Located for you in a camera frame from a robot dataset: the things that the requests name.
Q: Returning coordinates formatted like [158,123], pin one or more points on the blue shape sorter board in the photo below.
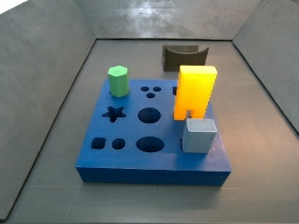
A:
[133,145]

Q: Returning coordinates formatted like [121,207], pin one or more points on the black curved fixture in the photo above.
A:
[178,55]

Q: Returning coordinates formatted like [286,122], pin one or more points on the light blue rectangular block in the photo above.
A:
[198,135]

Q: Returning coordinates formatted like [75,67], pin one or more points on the green hexagonal prism block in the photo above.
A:
[118,78]

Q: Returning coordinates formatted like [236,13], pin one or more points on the yellow slotted tall block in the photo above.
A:
[196,85]

